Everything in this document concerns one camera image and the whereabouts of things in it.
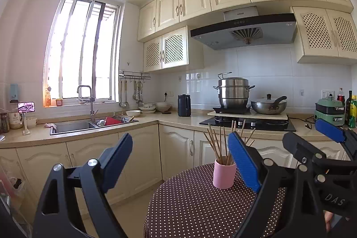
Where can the person's right hand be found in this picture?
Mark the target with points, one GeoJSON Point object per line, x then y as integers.
{"type": "Point", "coordinates": [329, 220]}

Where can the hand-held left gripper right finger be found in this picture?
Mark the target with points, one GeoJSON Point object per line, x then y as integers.
{"type": "Point", "coordinates": [245, 162]}

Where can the white wall socket with plug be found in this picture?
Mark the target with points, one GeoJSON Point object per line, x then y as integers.
{"type": "Point", "coordinates": [168, 93]}

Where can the stacked white bowls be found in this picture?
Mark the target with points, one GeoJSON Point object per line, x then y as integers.
{"type": "Point", "coordinates": [147, 108]}

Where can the small windowsill jar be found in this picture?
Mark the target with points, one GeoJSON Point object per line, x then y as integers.
{"type": "Point", "coordinates": [58, 102]}

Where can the dark spice jar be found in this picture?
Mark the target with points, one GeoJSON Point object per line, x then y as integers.
{"type": "Point", "coordinates": [4, 122]}

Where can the blue wall soap dispenser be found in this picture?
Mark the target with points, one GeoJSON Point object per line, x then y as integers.
{"type": "Point", "coordinates": [14, 91]}

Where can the cream lattice door cabinet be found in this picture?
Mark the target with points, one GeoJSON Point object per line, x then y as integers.
{"type": "Point", "coordinates": [173, 48]}
{"type": "Point", "coordinates": [315, 31]}

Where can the steel hanging ladle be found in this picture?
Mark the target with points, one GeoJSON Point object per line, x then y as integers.
{"type": "Point", "coordinates": [122, 105]}

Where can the steel hanging spoon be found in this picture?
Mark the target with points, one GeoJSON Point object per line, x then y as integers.
{"type": "Point", "coordinates": [140, 95]}
{"type": "Point", "coordinates": [135, 93]}

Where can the black electric kettle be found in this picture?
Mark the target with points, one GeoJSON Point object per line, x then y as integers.
{"type": "Point", "coordinates": [184, 107]}

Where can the white mug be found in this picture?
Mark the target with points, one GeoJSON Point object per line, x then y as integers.
{"type": "Point", "coordinates": [32, 122]}

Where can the kitchen window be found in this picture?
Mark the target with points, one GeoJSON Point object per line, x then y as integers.
{"type": "Point", "coordinates": [69, 45]}

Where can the pink cup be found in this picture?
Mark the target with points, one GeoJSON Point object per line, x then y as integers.
{"type": "Point", "coordinates": [223, 176]}

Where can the black induction cooker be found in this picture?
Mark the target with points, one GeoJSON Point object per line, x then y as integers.
{"type": "Point", "coordinates": [228, 110]}

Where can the bundle of chopsticks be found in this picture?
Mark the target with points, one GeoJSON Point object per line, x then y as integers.
{"type": "Point", "coordinates": [220, 148]}

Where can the beige speckled countertop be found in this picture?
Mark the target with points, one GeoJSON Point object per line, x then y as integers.
{"type": "Point", "coordinates": [167, 117]}

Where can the steel wall utensil rack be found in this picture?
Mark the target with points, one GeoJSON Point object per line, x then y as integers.
{"type": "Point", "coordinates": [134, 75]}

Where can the phone on white stand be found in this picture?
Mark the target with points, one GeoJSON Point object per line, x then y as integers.
{"type": "Point", "coordinates": [27, 106]}

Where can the orange windowsill bottle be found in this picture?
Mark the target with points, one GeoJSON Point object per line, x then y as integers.
{"type": "Point", "coordinates": [48, 97]}

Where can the green countertop cooker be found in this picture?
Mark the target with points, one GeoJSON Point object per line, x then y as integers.
{"type": "Point", "coordinates": [323, 116]}

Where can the black glass gas stove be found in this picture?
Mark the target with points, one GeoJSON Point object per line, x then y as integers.
{"type": "Point", "coordinates": [284, 126]}

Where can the red plastic basin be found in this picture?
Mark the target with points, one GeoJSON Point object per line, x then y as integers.
{"type": "Point", "coordinates": [113, 121]}

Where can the stainless steel sink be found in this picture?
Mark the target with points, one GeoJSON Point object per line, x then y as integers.
{"type": "Point", "coordinates": [69, 126]}

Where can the small white bowl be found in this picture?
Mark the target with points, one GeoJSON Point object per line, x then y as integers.
{"type": "Point", "coordinates": [133, 113]}

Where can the beige wooden board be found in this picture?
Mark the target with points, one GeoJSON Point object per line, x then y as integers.
{"type": "Point", "coordinates": [267, 117]}

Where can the grey range hood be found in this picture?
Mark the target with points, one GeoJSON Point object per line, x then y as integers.
{"type": "Point", "coordinates": [217, 37]}

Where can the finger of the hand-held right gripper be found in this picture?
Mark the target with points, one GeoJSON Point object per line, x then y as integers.
{"type": "Point", "coordinates": [330, 130]}
{"type": "Point", "coordinates": [295, 146]}

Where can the steel kitchen faucet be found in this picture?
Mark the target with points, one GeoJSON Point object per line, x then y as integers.
{"type": "Point", "coordinates": [90, 104]}

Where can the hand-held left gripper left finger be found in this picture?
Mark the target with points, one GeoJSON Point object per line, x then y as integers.
{"type": "Point", "coordinates": [118, 160]}

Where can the dark glass bottle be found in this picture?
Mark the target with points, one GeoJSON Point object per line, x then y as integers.
{"type": "Point", "coordinates": [349, 107]}

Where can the green yellow bottle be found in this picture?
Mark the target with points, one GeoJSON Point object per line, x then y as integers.
{"type": "Point", "coordinates": [353, 114]}

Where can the white printed jar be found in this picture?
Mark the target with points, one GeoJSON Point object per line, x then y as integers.
{"type": "Point", "coordinates": [15, 120]}

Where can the stainless steel steamer pot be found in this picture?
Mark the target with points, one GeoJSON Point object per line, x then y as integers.
{"type": "Point", "coordinates": [233, 93]}

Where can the brown polka dot tablecloth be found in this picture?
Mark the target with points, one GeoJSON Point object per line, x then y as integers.
{"type": "Point", "coordinates": [189, 204]}

